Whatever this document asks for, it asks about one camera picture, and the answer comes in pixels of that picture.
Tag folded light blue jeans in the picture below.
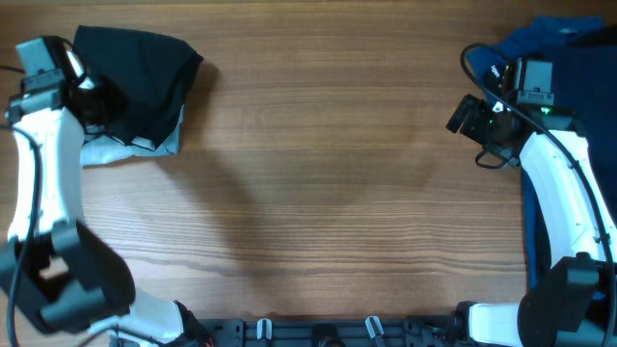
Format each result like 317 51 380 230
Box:
80 106 184 167

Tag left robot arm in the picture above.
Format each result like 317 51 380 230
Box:
1 36 214 346

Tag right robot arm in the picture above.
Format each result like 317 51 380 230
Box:
446 59 616 346

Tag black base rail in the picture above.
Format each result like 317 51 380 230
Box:
201 316 468 347

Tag black shorts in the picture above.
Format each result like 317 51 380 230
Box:
73 26 203 147

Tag black t-shirt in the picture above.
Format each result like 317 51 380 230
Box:
568 25 617 47

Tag blue polo shirt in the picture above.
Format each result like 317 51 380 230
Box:
468 16 606 288

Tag dark navy shirt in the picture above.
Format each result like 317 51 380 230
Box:
543 45 616 215

